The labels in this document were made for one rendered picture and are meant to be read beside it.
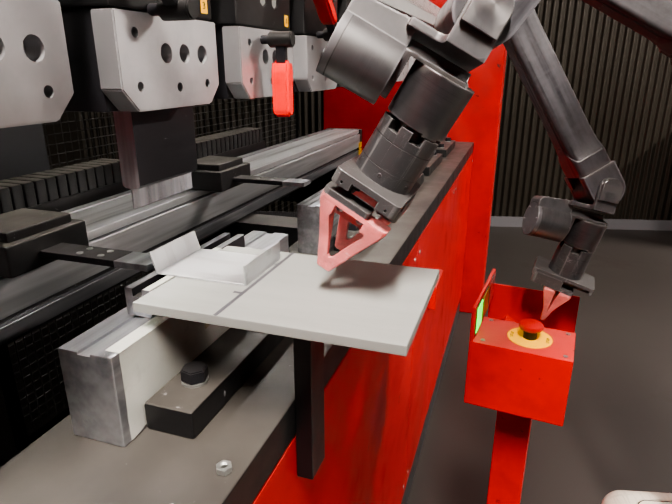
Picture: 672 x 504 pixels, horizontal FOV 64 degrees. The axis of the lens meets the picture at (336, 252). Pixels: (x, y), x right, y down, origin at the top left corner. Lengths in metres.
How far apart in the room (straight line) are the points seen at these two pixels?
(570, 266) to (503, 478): 0.43
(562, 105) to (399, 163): 0.52
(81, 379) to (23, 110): 0.25
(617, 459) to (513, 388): 1.16
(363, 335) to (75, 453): 0.29
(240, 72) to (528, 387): 0.65
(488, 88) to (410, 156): 2.16
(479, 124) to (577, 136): 1.70
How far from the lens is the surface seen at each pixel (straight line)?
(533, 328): 0.94
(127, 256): 0.66
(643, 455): 2.14
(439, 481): 1.83
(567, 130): 0.95
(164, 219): 0.98
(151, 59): 0.51
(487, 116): 2.63
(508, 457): 1.12
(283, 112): 0.68
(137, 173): 0.55
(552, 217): 0.94
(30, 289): 0.79
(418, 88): 0.46
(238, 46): 0.64
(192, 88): 0.56
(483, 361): 0.94
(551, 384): 0.94
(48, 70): 0.42
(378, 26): 0.47
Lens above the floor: 1.21
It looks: 19 degrees down
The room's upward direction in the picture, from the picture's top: straight up
